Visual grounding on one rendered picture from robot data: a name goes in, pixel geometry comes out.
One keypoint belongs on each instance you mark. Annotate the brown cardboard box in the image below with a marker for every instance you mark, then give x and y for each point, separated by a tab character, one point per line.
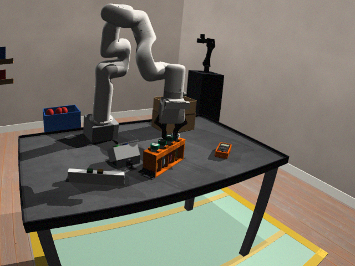
189	116

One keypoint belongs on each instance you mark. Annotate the orange pocket multimeter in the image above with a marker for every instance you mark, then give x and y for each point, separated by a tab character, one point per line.
223	150

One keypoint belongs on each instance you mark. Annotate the orange tube holder plate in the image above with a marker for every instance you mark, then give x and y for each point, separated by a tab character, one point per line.
150	158

